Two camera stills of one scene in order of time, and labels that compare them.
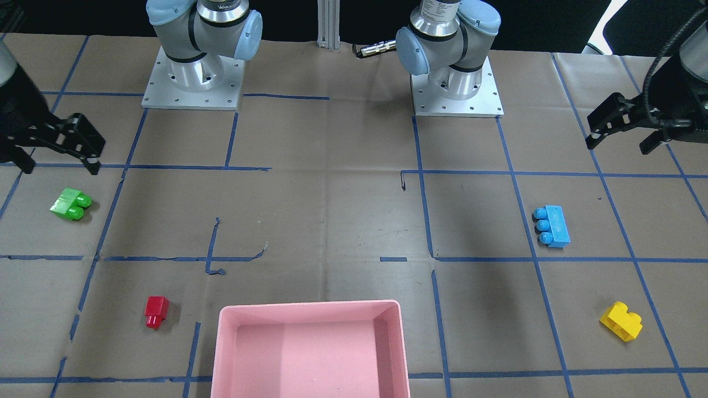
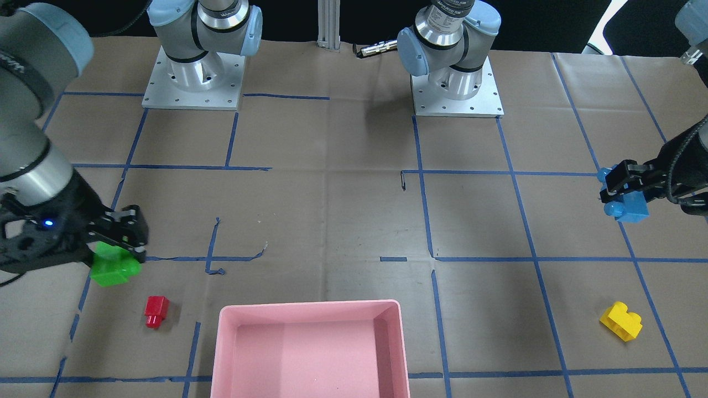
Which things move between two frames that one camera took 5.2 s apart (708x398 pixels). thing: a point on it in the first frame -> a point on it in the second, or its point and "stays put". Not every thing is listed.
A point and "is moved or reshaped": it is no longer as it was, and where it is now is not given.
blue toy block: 551,226 -> 632,208
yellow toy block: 625,324 stays put
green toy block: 71,204 is moved or reshaped
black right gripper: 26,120 -> 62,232
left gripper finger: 617,113 -> 628,176
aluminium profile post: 328,24 stays put
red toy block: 156,309 stays put
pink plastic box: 343,349 stays put
